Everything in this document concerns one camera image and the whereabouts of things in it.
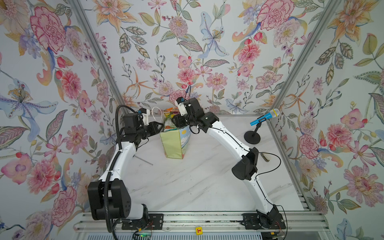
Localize landscape print paper bag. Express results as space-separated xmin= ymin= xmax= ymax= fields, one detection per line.
xmin=152 ymin=107 xmax=191 ymax=160

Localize orange Fox's fruits packet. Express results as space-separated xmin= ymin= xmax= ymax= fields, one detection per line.
xmin=164 ymin=108 xmax=180 ymax=119

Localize green orange snack packet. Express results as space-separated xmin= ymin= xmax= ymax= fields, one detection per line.
xmin=164 ymin=118 xmax=178 ymax=132

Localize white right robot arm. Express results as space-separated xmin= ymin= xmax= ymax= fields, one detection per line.
xmin=172 ymin=97 xmax=288 ymax=230

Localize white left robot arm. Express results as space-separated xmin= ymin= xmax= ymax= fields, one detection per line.
xmin=88 ymin=105 xmax=164 ymax=233

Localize blue toy microphone on stand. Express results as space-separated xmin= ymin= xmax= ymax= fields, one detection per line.
xmin=244 ymin=109 xmax=281 ymax=145

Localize yellow tag with letter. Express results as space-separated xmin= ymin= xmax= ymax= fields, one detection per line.
xmin=195 ymin=227 xmax=203 ymax=236

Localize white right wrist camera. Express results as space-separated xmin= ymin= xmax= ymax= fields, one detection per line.
xmin=175 ymin=97 xmax=188 ymax=116

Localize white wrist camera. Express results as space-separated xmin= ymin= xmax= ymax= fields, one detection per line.
xmin=175 ymin=97 xmax=188 ymax=116
xmin=138 ymin=108 xmax=151 ymax=126

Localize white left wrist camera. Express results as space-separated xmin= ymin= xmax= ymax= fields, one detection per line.
xmin=138 ymin=108 xmax=151 ymax=126

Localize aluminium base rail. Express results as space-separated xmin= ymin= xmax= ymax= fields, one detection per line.
xmin=74 ymin=211 xmax=330 ymax=233

